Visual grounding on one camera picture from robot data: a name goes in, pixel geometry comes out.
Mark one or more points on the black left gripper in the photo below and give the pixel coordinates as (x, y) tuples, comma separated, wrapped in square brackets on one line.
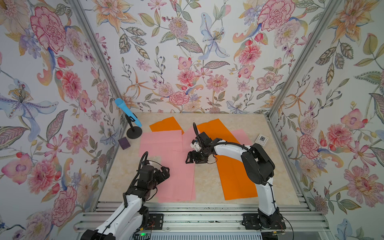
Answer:
[(162, 177)]

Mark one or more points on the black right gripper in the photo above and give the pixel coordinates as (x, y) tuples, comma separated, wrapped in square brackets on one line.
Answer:
[(196, 159)]

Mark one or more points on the large pink paper sheet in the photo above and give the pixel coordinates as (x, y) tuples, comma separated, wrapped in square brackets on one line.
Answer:
[(184, 184)]

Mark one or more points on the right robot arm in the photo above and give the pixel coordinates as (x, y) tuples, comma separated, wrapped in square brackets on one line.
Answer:
[(259, 169)]

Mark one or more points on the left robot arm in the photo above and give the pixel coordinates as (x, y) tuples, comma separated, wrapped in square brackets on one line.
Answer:
[(132, 216)]

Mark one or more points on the purple cube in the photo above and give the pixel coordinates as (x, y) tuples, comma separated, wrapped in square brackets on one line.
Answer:
[(124, 143)]

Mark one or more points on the blue microphone on stand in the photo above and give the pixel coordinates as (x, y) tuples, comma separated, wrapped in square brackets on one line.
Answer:
[(134, 130)]

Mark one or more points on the white playing card box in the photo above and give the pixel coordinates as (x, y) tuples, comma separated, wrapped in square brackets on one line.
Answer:
[(261, 140)]

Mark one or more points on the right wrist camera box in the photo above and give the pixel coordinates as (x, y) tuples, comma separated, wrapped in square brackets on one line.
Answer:
[(196, 146)]

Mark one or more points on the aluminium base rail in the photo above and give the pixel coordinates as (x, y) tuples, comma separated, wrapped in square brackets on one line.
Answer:
[(191, 217)]

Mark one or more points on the left aluminium frame post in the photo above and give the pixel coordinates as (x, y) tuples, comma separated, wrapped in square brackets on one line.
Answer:
[(91, 37)]

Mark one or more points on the aluminium corner frame post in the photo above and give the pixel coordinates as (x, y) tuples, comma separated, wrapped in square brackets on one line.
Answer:
[(325, 17)]

